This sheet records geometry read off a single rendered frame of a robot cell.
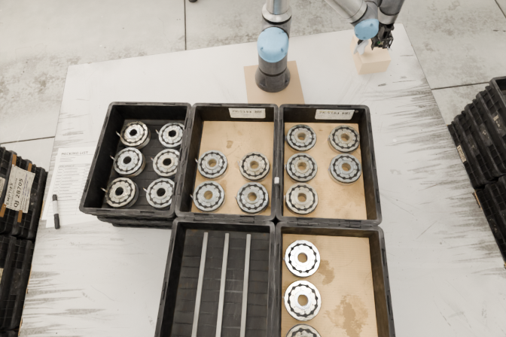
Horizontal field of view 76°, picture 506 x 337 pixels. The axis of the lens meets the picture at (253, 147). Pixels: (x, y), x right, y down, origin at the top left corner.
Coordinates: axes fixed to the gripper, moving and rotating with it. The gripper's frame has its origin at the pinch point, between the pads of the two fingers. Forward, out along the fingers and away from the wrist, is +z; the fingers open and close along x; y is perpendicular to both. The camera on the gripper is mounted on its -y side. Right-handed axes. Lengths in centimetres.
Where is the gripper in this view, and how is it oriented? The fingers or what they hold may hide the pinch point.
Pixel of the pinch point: (370, 50)
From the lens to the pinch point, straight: 153.9
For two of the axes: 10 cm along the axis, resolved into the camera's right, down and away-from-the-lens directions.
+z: 0.6, 4.3, 9.0
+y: 1.0, 9.0, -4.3
